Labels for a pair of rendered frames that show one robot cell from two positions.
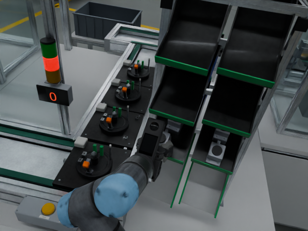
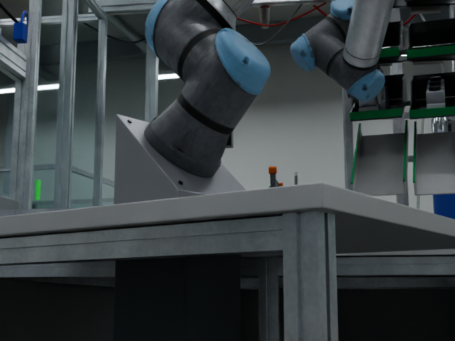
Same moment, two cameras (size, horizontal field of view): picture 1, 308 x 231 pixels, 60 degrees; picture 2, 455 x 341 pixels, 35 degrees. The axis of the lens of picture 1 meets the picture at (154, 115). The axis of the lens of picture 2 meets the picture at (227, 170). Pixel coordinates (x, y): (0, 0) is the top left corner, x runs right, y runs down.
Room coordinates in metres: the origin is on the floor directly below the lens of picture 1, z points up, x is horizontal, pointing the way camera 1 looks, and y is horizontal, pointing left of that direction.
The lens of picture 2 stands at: (-1.22, 0.27, 0.73)
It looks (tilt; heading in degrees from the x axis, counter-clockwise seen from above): 10 degrees up; 2
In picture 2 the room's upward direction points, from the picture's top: straight up
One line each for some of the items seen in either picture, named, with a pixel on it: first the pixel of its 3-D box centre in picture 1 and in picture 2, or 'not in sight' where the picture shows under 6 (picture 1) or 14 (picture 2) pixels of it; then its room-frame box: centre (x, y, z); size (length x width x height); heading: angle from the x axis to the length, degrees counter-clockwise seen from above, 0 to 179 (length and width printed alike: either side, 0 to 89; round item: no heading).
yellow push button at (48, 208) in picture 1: (48, 209); not in sight; (0.47, 0.31, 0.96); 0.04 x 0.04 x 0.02
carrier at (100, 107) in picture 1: (114, 118); not in sight; (0.93, 0.18, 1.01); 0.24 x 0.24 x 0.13; 84
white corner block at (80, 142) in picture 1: (81, 143); not in sight; (0.78, 0.29, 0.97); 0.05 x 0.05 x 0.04; 84
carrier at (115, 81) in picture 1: (128, 89); not in sight; (1.17, 0.16, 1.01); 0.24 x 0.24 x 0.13; 84
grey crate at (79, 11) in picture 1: (108, 22); not in sight; (2.77, 0.61, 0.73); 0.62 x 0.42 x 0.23; 84
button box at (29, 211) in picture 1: (49, 214); not in sight; (0.47, 0.31, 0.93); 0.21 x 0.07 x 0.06; 84
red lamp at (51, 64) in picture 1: (51, 61); not in sight; (0.81, 0.38, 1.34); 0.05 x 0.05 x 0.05
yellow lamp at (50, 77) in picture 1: (52, 74); not in sight; (0.81, 0.38, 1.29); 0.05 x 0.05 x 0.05
